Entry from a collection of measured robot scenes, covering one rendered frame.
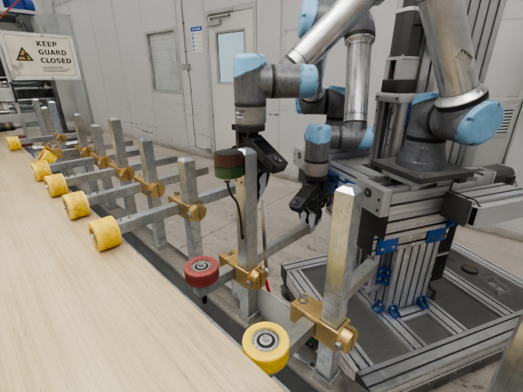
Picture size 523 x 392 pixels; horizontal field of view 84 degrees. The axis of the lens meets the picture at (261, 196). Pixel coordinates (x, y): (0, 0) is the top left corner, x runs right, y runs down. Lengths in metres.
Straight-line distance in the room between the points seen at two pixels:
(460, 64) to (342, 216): 0.52
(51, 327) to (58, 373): 0.11
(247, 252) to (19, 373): 0.44
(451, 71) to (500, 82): 2.20
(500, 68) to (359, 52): 2.11
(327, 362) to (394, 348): 0.87
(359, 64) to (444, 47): 0.28
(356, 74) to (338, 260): 0.67
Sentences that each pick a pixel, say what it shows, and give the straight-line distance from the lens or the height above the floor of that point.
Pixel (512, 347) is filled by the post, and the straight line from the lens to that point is 0.50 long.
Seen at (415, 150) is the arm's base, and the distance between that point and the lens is 1.04.
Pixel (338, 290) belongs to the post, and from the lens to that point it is 0.57.
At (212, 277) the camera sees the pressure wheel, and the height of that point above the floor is 0.89.
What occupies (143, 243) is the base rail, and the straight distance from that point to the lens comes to 1.26.
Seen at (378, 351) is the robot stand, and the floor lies 0.21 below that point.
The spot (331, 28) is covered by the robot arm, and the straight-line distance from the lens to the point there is 0.87.
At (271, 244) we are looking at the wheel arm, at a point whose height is 0.86.
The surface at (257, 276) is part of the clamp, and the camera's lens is 0.73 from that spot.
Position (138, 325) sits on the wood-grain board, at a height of 0.90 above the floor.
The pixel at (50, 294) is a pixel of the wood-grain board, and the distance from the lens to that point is 0.77.
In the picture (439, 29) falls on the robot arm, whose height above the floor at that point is 1.41.
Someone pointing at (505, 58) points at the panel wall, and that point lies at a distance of 3.08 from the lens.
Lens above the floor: 1.32
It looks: 23 degrees down
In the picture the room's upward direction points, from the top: straight up
